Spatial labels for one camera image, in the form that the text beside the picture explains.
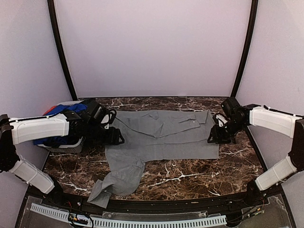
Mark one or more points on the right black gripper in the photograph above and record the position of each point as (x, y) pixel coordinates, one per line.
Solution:
(218, 137)

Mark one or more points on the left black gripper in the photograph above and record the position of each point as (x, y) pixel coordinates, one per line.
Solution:
(112, 137)

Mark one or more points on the grey button shirt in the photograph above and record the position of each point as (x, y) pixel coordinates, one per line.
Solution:
(152, 136)

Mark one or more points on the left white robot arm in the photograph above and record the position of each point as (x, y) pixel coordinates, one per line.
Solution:
(63, 126)

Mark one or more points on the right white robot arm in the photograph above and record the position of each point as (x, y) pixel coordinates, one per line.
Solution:
(237, 117)

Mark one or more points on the grey laundry basket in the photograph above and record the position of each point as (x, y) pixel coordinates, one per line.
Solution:
(76, 148)

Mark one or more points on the blue printed t-shirt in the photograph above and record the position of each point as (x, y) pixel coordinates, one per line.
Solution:
(57, 141)

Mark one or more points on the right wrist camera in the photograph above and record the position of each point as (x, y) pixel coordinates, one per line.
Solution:
(220, 119)

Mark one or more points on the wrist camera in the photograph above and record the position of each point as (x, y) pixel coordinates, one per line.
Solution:
(220, 119)
(108, 118)

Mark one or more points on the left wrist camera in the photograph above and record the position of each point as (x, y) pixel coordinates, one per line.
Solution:
(108, 118)

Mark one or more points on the black curved front rail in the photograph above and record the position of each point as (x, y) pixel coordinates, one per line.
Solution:
(222, 204)

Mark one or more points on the white slotted cable duct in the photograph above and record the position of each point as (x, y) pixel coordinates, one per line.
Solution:
(95, 221)

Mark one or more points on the right black frame post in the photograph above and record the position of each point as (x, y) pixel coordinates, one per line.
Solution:
(246, 47)

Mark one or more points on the black frame post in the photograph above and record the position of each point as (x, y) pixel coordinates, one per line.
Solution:
(246, 47)
(60, 50)

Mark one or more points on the left black frame post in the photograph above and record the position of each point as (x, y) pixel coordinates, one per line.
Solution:
(60, 50)

